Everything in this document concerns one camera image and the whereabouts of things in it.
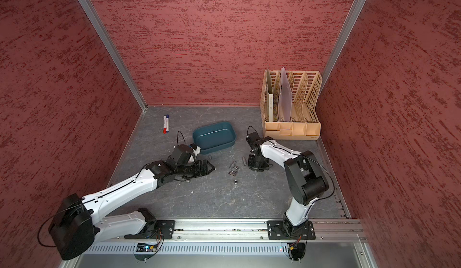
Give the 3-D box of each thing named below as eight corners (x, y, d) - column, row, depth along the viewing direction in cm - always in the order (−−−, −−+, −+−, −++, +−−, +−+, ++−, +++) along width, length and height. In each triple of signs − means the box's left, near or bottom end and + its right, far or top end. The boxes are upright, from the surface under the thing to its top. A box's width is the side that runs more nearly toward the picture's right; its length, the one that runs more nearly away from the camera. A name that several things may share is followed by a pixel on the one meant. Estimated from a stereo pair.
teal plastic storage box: (195, 157, 99) (193, 152, 95) (193, 132, 110) (191, 127, 106) (238, 149, 102) (238, 144, 98) (232, 126, 113) (232, 120, 109)
